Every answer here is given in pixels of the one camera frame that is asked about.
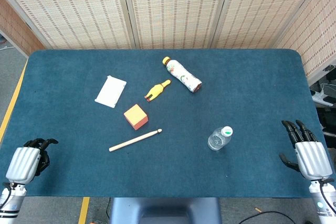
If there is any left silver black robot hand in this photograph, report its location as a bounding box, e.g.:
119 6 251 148
5 138 59 184

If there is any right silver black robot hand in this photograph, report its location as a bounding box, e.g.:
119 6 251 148
278 119 333 182

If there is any transparent water bottle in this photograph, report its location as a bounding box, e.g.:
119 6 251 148
208 125 234 152

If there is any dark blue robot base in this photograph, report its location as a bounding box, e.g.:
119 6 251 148
109 197 223 224

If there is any yellow-capped tea bottle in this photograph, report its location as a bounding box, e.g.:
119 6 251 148
162 56 203 93

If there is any black equipment box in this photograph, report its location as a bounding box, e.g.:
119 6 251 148
316 106 336 131

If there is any white power strip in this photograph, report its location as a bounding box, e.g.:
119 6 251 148
310 89 334 107

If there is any white plastic tray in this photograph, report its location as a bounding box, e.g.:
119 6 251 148
94 75 127 109

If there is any wooden drumstick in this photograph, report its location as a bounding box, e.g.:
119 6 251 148
109 129 163 153

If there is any orange cube block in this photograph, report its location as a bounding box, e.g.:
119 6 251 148
123 104 149 131

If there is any blue table cloth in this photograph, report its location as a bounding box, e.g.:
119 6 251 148
0 48 330 198

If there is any yellow rubber chicken toy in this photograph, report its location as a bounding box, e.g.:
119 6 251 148
144 79 172 102

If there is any bamboo folding screen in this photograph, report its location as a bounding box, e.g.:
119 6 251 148
0 0 336 84

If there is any black floor cable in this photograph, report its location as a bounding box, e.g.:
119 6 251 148
237 210 307 224

